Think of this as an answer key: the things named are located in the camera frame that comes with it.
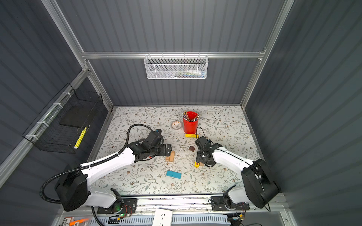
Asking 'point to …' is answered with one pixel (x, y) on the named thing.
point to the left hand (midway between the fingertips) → (166, 148)
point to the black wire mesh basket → (60, 125)
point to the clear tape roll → (176, 125)
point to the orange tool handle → (73, 223)
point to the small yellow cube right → (196, 165)
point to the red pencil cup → (190, 122)
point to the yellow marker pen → (192, 135)
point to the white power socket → (162, 217)
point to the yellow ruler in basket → (80, 138)
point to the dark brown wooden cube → (192, 148)
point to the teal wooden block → (174, 174)
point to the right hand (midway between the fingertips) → (203, 160)
